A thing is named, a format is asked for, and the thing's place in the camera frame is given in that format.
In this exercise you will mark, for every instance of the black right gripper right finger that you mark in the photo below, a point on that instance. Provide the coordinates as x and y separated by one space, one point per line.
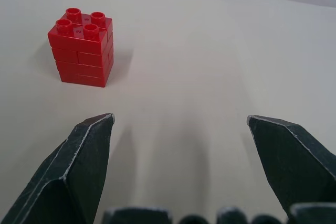
294 161

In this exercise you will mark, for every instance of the red toy brick stack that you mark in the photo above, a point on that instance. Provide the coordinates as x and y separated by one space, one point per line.
81 48

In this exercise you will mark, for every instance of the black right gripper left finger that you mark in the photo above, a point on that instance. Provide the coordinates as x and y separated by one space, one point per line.
71 171

